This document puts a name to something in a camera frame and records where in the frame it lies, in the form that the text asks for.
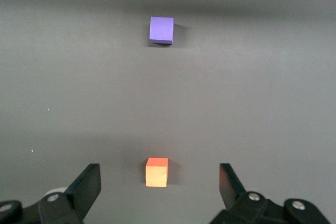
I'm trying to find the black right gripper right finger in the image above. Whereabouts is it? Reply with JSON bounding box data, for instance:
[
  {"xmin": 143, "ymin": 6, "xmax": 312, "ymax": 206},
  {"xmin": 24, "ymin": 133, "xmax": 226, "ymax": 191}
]
[{"xmin": 209, "ymin": 163, "xmax": 331, "ymax": 224}]

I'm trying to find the purple foam block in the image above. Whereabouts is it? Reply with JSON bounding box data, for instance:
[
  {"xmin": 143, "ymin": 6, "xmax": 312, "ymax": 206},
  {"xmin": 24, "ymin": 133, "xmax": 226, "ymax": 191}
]
[{"xmin": 149, "ymin": 16, "xmax": 175, "ymax": 46}]

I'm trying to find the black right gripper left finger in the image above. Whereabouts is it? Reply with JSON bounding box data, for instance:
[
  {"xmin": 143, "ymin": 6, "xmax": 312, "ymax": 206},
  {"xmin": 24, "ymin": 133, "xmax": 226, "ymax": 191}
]
[{"xmin": 0, "ymin": 163, "xmax": 102, "ymax": 224}]

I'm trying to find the orange foam block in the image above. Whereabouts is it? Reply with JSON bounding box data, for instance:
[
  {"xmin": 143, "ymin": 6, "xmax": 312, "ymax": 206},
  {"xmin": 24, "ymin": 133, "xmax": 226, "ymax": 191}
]
[{"xmin": 145, "ymin": 157, "xmax": 169, "ymax": 188}]

